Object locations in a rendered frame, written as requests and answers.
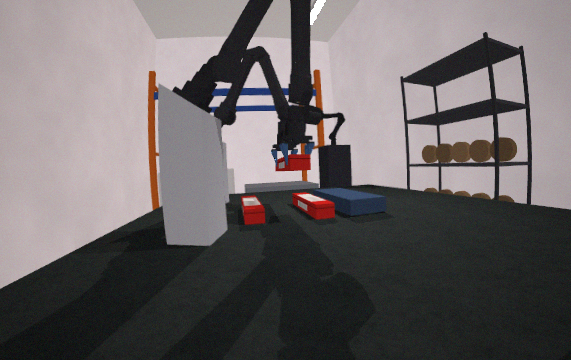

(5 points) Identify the red box with white label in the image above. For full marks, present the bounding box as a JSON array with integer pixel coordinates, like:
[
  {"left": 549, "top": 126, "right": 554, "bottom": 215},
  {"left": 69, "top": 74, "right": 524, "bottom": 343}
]
[
  {"left": 275, "top": 154, "right": 311, "bottom": 171},
  {"left": 241, "top": 195, "right": 265, "bottom": 225},
  {"left": 292, "top": 192, "right": 335, "bottom": 220}
]

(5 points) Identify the blue rectangular platform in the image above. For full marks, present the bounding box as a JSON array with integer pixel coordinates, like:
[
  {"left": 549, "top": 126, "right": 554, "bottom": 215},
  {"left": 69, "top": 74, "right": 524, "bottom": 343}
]
[{"left": 313, "top": 188, "right": 386, "bottom": 217}]

